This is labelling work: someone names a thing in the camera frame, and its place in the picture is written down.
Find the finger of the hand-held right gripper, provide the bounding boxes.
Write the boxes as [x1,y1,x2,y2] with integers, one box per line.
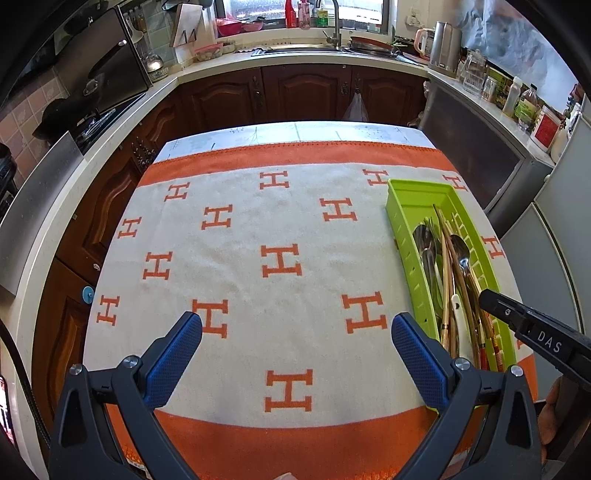
[478,288,537,341]

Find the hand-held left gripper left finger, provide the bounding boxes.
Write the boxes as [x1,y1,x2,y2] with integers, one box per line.
[48,311,204,480]

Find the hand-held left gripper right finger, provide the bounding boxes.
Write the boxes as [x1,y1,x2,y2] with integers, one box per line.
[390,311,542,480]

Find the white ceramic spoon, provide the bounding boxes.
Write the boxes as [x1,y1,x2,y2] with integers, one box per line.
[450,294,476,363]

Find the small steel spoon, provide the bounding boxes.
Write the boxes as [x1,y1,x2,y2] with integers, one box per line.
[450,234,472,278]

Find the medium steel spoon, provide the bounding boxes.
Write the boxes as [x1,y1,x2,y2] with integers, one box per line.
[422,247,439,301]

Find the large steel spoon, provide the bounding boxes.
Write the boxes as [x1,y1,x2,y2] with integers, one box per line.
[413,224,444,324]

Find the green plastic utensil tray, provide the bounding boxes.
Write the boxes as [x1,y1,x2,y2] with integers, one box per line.
[385,178,518,374]

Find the person's right hand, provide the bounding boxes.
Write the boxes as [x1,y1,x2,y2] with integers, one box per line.
[538,374,572,447]

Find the grey refrigerator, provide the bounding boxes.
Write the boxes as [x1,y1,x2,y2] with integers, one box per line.
[501,122,591,352]

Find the grey metal cabinet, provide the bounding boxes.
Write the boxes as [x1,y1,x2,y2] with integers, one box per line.
[422,76,555,227]

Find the red label container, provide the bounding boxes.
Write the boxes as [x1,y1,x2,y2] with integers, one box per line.
[531,105,565,153]

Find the orange and white printed blanket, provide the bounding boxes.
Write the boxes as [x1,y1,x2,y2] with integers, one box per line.
[83,141,541,480]

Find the steel splash panel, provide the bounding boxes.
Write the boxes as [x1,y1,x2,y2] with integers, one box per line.
[0,131,84,296]

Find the row of jars and bottles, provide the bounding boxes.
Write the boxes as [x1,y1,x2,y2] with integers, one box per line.
[459,48,583,158]

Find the hanging plastic bag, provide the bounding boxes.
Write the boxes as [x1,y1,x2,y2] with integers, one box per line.
[342,90,370,123]

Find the gas stove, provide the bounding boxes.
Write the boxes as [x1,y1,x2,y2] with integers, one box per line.
[76,104,118,155]

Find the white table cover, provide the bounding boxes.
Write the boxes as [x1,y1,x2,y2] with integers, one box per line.
[154,121,437,163]

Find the steel kettle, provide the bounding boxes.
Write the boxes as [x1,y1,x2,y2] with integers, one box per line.
[429,21,462,77]

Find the black pan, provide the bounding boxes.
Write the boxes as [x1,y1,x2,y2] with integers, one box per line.
[33,98,81,141]

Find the red pan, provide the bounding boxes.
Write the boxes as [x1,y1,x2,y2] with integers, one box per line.
[348,36,400,52]

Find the dark wooden kitchen cabinets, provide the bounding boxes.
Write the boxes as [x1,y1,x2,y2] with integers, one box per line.
[32,65,428,416]

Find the patterned glass jar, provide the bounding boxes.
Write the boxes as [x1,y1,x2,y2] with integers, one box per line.
[143,39,169,83]

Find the clear plastic food container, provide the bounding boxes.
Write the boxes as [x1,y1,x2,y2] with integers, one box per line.
[194,41,236,62]

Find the white kitchen countertop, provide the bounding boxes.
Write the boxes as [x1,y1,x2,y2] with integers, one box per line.
[0,44,557,416]

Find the steel faucet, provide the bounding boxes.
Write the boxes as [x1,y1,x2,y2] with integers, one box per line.
[316,0,342,47]

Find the wooden cutting board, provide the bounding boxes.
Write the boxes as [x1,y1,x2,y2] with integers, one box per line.
[168,4,204,48]

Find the kitchen window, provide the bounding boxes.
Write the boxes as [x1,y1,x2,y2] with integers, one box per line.
[222,0,393,34]

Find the black cable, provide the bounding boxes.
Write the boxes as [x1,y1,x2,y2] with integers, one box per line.
[0,318,51,448]

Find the pink handled jug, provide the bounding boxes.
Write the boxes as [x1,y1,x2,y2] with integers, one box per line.
[413,28,435,58]

